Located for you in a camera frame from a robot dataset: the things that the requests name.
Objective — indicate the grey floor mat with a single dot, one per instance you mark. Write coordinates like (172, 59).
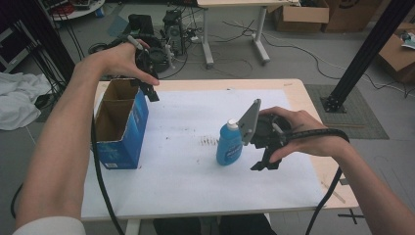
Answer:
(359, 120)

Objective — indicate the person's right hand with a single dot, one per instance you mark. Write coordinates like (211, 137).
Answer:
(310, 137)

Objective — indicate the black speaker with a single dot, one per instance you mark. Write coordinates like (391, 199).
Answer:
(141, 23)

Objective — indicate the black tape piece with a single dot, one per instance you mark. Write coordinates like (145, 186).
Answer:
(342, 181)

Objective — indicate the round white table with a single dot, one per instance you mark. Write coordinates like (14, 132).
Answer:
(81, 11)

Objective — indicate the person's dark legs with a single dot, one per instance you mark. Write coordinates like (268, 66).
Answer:
(235, 225)

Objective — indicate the light wooden table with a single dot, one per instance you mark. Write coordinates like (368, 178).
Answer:
(300, 94)

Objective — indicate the blue bottle with white cap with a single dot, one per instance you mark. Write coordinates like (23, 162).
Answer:
(228, 147)

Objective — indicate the white cloth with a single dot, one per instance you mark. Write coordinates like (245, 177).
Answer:
(19, 98)

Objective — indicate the black metal post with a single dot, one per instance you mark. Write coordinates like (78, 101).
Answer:
(368, 49)
(49, 39)

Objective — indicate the open cardboard box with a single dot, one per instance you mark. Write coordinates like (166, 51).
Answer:
(303, 14)

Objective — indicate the person's left hand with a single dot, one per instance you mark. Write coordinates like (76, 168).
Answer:
(114, 62)

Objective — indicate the computer tower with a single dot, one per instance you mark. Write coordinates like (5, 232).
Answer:
(174, 29)

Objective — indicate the white sleeve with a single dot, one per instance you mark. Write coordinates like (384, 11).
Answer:
(49, 226)

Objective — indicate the large closed cardboard box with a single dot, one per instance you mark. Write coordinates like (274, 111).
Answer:
(352, 14)

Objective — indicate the white desk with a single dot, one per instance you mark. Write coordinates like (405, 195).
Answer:
(206, 32)

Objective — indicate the blue cardboard box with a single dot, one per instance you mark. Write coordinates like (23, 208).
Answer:
(130, 140)

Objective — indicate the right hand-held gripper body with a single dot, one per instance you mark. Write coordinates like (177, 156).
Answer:
(257, 130)

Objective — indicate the white table leg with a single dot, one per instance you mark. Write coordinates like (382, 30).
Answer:
(133, 226)

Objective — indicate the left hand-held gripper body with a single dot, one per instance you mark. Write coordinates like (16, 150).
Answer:
(153, 58)

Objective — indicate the cardboard box with papers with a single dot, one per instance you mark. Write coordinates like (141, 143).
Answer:
(396, 55)

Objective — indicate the white paper sheet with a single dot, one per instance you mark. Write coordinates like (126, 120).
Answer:
(195, 189)

